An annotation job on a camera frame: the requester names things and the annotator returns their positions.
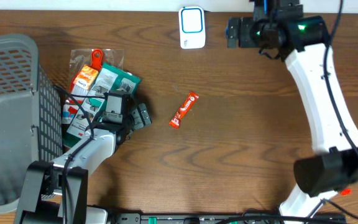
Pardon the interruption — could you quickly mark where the green packaged item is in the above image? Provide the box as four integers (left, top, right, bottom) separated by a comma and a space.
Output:
63, 63, 141, 147

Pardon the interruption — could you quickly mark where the red snack stick packet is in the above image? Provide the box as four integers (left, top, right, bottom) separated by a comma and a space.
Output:
169, 91, 199, 129

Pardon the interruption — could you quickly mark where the red packaged item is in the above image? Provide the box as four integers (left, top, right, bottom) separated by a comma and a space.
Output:
62, 49, 124, 125

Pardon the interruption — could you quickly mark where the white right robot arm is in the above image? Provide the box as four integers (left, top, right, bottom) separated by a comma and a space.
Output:
226, 1, 358, 223

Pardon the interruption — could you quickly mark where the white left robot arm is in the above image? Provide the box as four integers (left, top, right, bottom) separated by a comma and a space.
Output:
14, 103, 152, 223

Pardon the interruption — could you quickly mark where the white barcode scanner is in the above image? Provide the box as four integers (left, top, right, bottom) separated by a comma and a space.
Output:
178, 6, 206, 49

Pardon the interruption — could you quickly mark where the grey plastic basket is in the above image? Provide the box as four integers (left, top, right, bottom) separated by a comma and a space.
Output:
0, 34, 63, 214

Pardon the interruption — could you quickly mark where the small red floor marker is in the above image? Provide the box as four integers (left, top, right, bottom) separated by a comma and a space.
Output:
340, 189, 352, 196

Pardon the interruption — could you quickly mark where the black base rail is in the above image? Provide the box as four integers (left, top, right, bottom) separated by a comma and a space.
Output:
104, 203, 347, 224

